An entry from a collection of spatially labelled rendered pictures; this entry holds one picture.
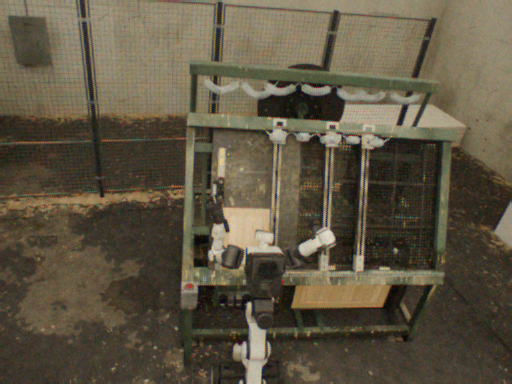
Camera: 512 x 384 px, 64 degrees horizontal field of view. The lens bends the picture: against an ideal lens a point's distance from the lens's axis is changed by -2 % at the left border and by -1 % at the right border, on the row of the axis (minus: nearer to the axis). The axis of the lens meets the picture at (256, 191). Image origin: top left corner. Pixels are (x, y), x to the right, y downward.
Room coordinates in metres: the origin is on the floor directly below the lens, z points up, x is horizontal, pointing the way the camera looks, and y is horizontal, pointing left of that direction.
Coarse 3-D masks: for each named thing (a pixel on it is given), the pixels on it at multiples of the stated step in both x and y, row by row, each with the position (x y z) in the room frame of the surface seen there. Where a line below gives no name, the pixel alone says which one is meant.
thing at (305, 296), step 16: (304, 288) 2.69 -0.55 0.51; (320, 288) 2.72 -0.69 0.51; (336, 288) 2.75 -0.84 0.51; (352, 288) 2.77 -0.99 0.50; (368, 288) 2.80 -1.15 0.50; (384, 288) 2.83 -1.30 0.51; (304, 304) 2.69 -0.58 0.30; (320, 304) 2.72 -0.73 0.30; (336, 304) 2.75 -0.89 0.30; (352, 304) 2.78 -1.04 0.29; (368, 304) 2.81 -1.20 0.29
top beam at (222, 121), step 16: (224, 128) 2.92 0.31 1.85; (240, 128) 2.90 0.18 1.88; (256, 128) 2.92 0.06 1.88; (272, 128) 2.95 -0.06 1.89; (352, 128) 3.09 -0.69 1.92; (368, 128) 3.11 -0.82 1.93; (384, 128) 3.14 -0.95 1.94; (400, 128) 3.17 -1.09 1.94; (416, 128) 3.20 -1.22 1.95; (432, 128) 3.23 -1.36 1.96
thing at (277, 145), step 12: (276, 120) 2.98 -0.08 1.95; (276, 132) 2.93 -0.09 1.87; (276, 144) 2.92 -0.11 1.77; (276, 156) 2.91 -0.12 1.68; (276, 168) 2.86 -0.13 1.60; (276, 180) 2.81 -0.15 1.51; (276, 192) 2.75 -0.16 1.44; (276, 204) 2.69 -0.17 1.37; (276, 216) 2.64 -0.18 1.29; (276, 228) 2.60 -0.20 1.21; (276, 240) 2.55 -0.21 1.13
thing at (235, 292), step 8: (216, 288) 2.30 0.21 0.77; (224, 288) 2.31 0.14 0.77; (232, 288) 2.32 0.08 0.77; (240, 288) 2.34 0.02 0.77; (216, 296) 2.30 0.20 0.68; (224, 296) 2.24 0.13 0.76; (232, 296) 2.25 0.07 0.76; (240, 296) 2.26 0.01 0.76; (248, 296) 2.27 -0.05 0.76; (216, 304) 2.30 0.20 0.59; (224, 304) 2.21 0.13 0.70; (232, 304) 2.22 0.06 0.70; (240, 304) 2.23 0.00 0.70; (232, 312) 2.23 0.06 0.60; (240, 312) 2.24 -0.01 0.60
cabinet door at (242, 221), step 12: (228, 216) 2.61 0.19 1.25; (240, 216) 2.63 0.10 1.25; (252, 216) 2.65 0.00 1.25; (264, 216) 2.67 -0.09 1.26; (240, 228) 2.59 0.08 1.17; (252, 228) 2.61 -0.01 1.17; (264, 228) 2.62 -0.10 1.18; (228, 240) 2.52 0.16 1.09; (240, 240) 2.54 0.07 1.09; (252, 240) 2.56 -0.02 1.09
